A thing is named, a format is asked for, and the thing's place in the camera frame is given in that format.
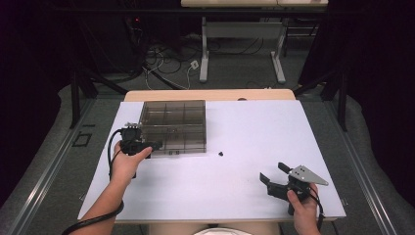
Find person's legs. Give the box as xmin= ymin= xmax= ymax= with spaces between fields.
xmin=148 ymin=221 xmax=282 ymax=235

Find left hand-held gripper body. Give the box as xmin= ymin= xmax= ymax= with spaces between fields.
xmin=119 ymin=121 xmax=155 ymax=161

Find person's left hand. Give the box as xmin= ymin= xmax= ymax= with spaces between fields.
xmin=111 ymin=141 xmax=154 ymax=189

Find white-framed desk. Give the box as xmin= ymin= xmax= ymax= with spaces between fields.
xmin=180 ymin=0 xmax=329 ymax=84

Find aluminium floor rail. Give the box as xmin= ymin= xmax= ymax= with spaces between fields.
xmin=9 ymin=97 xmax=96 ymax=235
xmin=326 ymin=101 xmax=397 ymax=235

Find person's right hand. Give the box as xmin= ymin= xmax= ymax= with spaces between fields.
xmin=287 ymin=182 xmax=323 ymax=231

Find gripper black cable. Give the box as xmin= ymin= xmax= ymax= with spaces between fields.
xmin=61 ymin=128 xmax=125 ymax=235
xmin=307 ymin=188 xmax=326 ymax=231

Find black metal stand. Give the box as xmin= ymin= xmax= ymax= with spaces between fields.
xmin=69 ymin=63 xmax=129 ymax=129
xmin=293 ymin=68 xmax=348 ymax=132

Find tangle of floor cables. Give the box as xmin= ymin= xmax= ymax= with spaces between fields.
xmin=130 ymin=19 xmax=265 ymax=91

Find smoky transparent drawer cabinet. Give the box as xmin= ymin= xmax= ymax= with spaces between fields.
xmin=138 ymin=99 xmax=208 ymax=147

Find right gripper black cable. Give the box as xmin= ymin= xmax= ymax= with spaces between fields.
xmin=307 ymin=188 xmax=326 ymax=231

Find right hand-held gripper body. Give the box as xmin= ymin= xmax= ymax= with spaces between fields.
xmin=267 ymin=164 xmax=330 ymax=215

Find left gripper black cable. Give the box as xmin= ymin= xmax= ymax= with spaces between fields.
xmin=61 ymin=128 xmax=125 ymax=235

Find smoky transparent plastic drawer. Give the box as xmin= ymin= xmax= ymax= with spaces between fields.
xmin=139 ymin=101 xmax=208 ymax=134
xmin=142 ymin=132 xmax=208 ymax=157

